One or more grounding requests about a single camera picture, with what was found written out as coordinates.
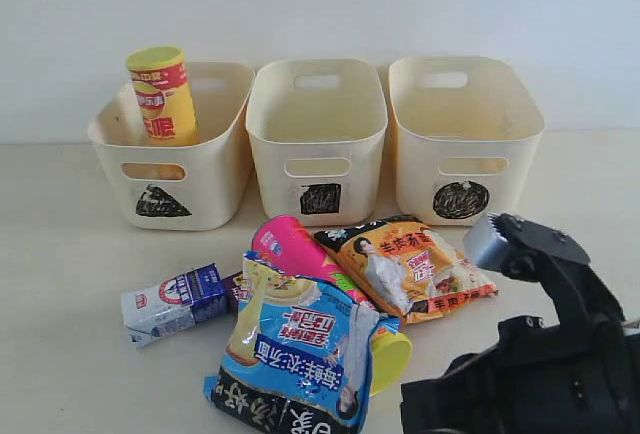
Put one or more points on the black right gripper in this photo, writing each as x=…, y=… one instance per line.
x=578, y=376

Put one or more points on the orange instant noodle bag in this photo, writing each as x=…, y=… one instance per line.
x=406, y=268

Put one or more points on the blue instant noodle bag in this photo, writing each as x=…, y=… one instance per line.
x=300, y=357

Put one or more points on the yellow Lay's chips can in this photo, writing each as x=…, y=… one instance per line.
x=160, y=82

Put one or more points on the cream bin circle mark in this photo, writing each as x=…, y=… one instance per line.
x=466, y=131

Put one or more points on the cream bin square mark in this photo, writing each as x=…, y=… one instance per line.
x=317, y=131

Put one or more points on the pink Lay's chips can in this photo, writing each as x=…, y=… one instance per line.
x=289, y=246

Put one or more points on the purple juice carton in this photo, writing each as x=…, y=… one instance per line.
x=235, y=291

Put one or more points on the cream bin triangle mark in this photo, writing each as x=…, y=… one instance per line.
x=191, y=188

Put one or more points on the blue white milk carton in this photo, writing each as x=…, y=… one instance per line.
x=176, y=304

